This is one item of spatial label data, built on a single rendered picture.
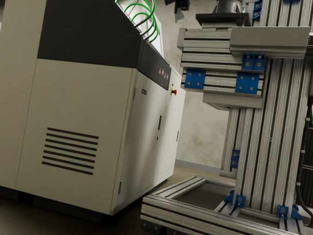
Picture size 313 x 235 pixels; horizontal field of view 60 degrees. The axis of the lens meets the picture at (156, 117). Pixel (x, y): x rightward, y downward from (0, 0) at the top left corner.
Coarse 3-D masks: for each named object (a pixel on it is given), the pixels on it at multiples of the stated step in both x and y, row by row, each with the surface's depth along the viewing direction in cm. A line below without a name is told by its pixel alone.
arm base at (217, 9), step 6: (222, 0) 119; (228, 0) 118; (234, 0) 118; (240, 0) 119; (216, 6) 122; (222, 6) 118; (228, 6) 117; (234, 6) 117; (240, 6) 119; (216, 12) 119; (222, 12) 117; (228, 12) 116; (234, 12) 116; (240, 12) 118
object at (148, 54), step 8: (144, 40) 137; (144, 48) 139; (152, 48) 151; (144, 56) 141; (152, 56) 153; (144, 64) 142; (152, 64) 155; (160, 64) 170; (144, 72) 144; (152, 72) 157; (168, 72) 192; (152, 80) 162; (160, 80) 175; (168, 80) 195
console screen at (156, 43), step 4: (148, 20) 228; (148, 24) 226; (148, 28) 225; (152, 28) 239; (148, 32) 224; (152, 36) 236; (156, 40) 250; (160, 40) 266; (152, 44) 234; (156, 44) 248; (160, 44) 264; (156, 48) 247; (160, 48) 262; (160, 52) 260
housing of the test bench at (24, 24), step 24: (24, 0) 152; (24, 24) 151; (0, 48) 154; (24, 48) 150; (0, 72) 153; (24, 72) 149; (0, 96) 152; (24, 96) 148; (0, 120) 151; (24, 120) 147; (0, 144) 150; (0, 168) 149; (0, 192) 152; (24, 192) 153
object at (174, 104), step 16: (128, 0) 212; (144, 16) 219; (160, 32) 271; (176, 80) 219; (176, 96) 228; (176, 112) 237; (176, 128) 247; (160, 144) 200; (176, 144) 258; (160, 160) 206; (160, 176) 215
